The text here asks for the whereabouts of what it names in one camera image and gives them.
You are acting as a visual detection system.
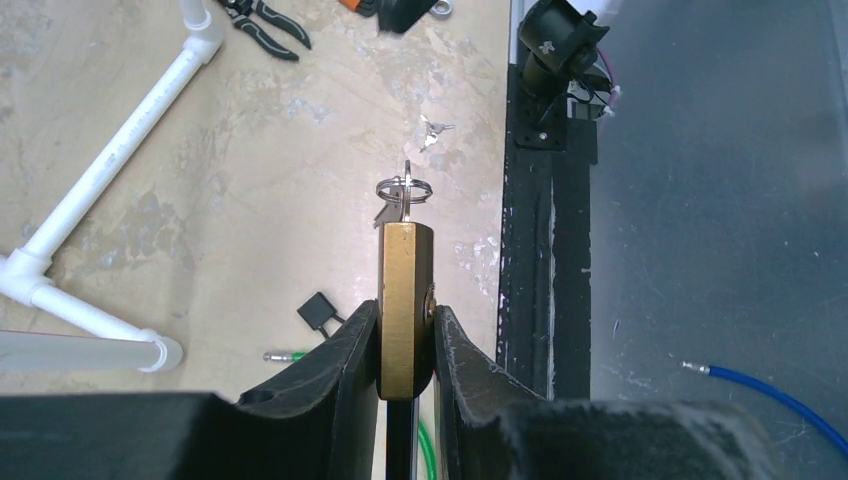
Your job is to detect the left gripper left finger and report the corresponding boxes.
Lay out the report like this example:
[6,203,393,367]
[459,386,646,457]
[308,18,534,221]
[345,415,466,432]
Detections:
[1,300,379,479]

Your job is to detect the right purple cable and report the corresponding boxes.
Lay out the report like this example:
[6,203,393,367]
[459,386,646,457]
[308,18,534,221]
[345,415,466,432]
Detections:
[592,46,624,117]

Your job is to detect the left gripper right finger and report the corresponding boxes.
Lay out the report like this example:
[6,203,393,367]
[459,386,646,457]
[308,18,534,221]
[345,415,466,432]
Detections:
[434,306,784,479]

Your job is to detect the blue cable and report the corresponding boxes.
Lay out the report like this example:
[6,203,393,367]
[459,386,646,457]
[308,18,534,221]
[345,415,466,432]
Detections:
[682,360,848,458]

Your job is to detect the orange bit holder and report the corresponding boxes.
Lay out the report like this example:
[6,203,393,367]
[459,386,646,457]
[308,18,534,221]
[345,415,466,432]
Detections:
[338,0,381,17]

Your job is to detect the black cable loop lock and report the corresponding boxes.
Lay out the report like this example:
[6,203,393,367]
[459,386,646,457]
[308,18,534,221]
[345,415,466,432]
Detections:
[297,292,346,340]

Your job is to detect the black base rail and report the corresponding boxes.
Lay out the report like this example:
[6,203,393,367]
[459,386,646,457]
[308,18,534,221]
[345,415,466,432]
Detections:
[495,65,598,399]

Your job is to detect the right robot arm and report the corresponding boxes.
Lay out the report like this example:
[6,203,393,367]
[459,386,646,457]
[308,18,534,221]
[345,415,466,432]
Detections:
[518,0,610,98]

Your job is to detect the black pliers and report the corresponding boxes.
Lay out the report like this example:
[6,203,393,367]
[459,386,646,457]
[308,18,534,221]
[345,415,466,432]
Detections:
[215,0,313,63]

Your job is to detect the brass padlock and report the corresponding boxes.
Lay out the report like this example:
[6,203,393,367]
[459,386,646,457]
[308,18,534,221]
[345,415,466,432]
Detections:
[377,221,437,480]

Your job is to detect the green cable lock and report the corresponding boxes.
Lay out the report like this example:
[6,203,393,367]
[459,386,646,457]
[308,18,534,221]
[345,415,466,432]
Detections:
[263,351,439,480]

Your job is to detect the white pvc pipe frame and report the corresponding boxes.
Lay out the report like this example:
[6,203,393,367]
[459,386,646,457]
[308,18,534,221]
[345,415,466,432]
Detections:
[0,0,227,376]

